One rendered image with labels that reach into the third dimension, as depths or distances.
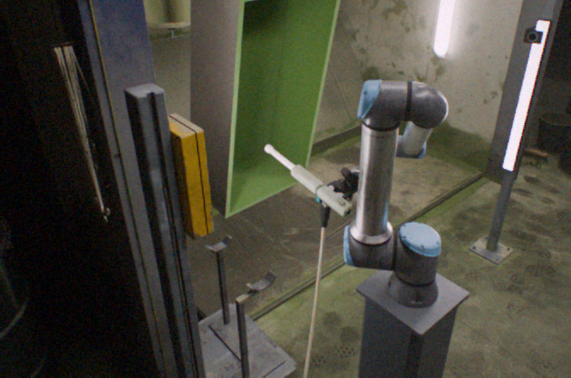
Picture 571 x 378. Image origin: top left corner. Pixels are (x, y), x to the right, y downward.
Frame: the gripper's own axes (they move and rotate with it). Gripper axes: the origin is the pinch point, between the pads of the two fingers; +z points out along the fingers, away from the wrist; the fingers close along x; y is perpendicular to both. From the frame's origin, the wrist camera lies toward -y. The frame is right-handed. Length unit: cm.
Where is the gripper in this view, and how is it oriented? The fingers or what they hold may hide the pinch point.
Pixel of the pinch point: (324, 200)
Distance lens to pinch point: 187.9
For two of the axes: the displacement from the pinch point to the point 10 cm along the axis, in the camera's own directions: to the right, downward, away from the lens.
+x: -6.7, -5.2, 5.3
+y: 0.0, 7.2, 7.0
